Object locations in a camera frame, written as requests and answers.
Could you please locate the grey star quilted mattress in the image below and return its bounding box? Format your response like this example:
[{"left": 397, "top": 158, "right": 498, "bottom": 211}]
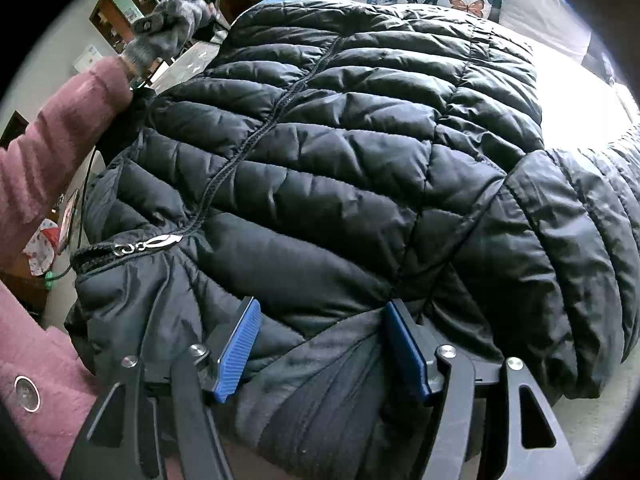
[{"left": 150, "top": 34, "right": 640, "bottom": 466}]

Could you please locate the black puffer jacket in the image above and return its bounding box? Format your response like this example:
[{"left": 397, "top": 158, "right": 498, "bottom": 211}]
[{"left": 66, "top": 0, "right": 639, "bottom": 479}]

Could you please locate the wooden display cabinet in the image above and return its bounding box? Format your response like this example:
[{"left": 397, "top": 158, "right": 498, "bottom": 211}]
[{"left": 89, "top": 0, "right": 160, "bottom": 53}]

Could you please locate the black cable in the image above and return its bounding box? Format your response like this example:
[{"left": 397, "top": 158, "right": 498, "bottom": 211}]
[{"left": 44, "top": 146, "right": 99, "bottom": 286}]

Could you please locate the white small refrigerator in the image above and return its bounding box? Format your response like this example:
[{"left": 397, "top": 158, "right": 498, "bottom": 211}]
[{"left": 73, "top": 44, "right": 103, "bottom": 74}]

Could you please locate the grey gloved left hand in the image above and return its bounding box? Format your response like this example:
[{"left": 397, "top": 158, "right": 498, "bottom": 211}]
[{"left": 120, "top": 0, "right": 215, "bottom": 79}]

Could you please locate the plain white pillow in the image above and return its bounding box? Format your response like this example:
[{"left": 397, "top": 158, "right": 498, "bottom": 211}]
[{"left": 499, "top": 0, "right": 592, "bottom": 63}]

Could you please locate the pink sleeved left forearm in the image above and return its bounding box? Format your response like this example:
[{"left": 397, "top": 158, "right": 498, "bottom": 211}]
[{"left": 1, "top": 56, "right": 132, "bottom": 266}]

